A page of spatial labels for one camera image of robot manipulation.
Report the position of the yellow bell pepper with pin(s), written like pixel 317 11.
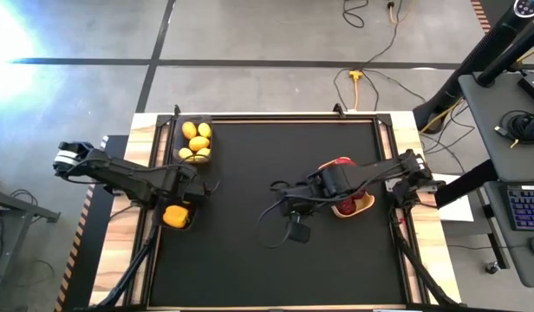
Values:
pixel 176 216

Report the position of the black platform with hazard stripes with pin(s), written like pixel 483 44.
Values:
pixel 87 260

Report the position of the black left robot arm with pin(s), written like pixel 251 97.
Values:
pixel 119 175

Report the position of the narrow black mesh basket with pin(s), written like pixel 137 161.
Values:
pixel 180 138

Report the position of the hazard stripe floor tape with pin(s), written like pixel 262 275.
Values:
pixel 480 15

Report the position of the white paper sheet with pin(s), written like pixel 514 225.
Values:
pixel 455 212

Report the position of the black device on desk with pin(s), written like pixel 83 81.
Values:
pixel 533 86

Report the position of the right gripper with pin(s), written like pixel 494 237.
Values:
pixel 299 197

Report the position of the black monitor pole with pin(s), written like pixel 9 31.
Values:
pixel 509 56

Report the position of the black caster wheel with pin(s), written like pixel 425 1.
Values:
pixel 491 268

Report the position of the black tower fan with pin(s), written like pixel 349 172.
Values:
pixel 477 58

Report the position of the small black camera mount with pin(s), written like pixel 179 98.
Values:
pixel 177 109
pixel 338 109

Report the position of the yellow lemon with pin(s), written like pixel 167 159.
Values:
pixel 203 153
pixel 204 129
pixel 199 143
pixel 185 153

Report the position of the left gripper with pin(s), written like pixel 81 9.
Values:
pixel 184 182

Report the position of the grey keyboard desk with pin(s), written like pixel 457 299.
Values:
pixel 509 260

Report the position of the orange wooden basket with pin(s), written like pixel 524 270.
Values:
pixel 366 203

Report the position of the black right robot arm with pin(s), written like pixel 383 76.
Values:
pixel 379 169

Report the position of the black table mat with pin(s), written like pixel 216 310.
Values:
pixel 293 268

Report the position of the wide black mesh basket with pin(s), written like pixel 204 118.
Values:
pixel 158 216

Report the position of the black desk leg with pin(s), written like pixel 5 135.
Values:
pixel 494 234

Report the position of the black backlit keyboard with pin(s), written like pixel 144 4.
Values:
pixel 527 208

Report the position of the grey metal stand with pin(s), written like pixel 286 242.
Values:
pixel 15 206

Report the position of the black diagonal support beam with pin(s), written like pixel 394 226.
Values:
pixel 466 186

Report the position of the orange-tinted lemon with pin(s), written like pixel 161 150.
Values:
pixel 189 130

